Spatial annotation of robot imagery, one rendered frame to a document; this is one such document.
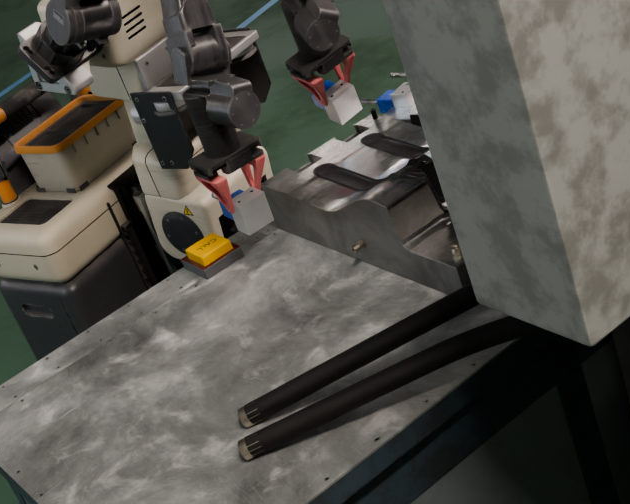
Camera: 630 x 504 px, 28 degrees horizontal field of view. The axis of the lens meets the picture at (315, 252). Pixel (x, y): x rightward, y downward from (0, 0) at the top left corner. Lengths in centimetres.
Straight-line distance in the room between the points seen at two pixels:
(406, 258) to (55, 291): 96
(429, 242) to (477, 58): 81
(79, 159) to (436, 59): 160
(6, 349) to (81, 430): 215
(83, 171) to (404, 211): 97
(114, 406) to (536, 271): 89
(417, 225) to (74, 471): 61
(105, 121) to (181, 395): 97
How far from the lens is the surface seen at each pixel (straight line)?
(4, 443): 195
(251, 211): 195
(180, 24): 187
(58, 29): 214
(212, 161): 191
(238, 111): 183
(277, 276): 204
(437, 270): 182
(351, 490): 160
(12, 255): 263
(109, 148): 270
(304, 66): 211
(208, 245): 214
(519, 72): 105
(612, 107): 114
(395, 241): 187
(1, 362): 397
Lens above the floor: 176
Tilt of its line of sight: 28 degrees down
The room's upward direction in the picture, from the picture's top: 21 degrees counter-clockwise
